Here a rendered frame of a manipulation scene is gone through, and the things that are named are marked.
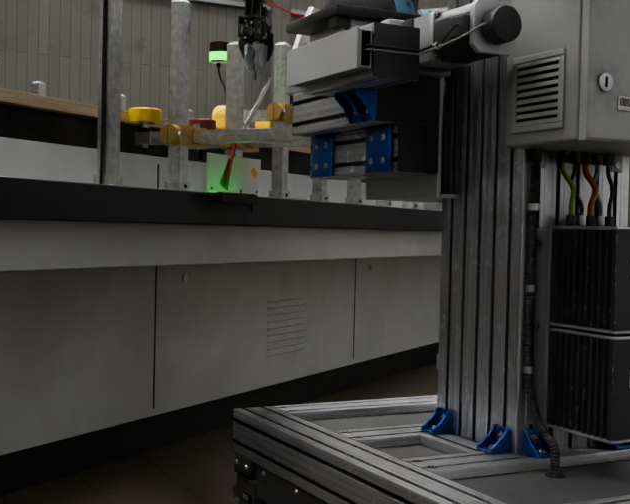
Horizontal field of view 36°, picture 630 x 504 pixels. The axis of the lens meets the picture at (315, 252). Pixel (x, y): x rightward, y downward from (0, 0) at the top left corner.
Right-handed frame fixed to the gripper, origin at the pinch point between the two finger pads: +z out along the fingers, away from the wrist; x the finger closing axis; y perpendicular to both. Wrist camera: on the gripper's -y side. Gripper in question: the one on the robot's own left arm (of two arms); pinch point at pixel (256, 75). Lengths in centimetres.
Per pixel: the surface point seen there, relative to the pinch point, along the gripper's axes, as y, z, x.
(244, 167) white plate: -5.9, 23.3, -3.7
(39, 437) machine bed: 34, 89, -42
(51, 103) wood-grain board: 36, 12, -40
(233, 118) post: -3.3, 10.7, -6.4
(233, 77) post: -3.4, 0.0, -6.7
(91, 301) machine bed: 18, 58, -36
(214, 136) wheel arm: 18.9, 17.5, -6.1
